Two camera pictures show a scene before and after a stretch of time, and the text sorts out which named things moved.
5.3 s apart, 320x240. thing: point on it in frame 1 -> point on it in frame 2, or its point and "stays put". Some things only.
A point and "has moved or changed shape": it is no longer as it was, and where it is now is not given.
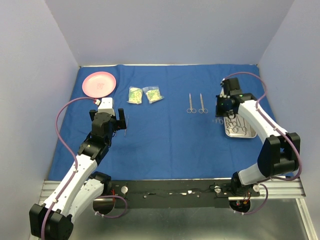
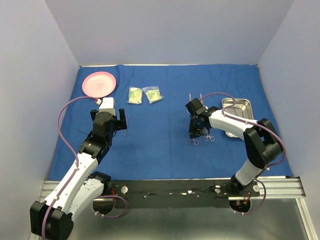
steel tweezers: (126, 125) stays put
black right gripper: (219, 112) -> (192, 132)
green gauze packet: (135, 95) stays put
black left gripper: (120, 124) stays put
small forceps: (220, 121) has moved or changed shape
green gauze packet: (152, 93) stays put
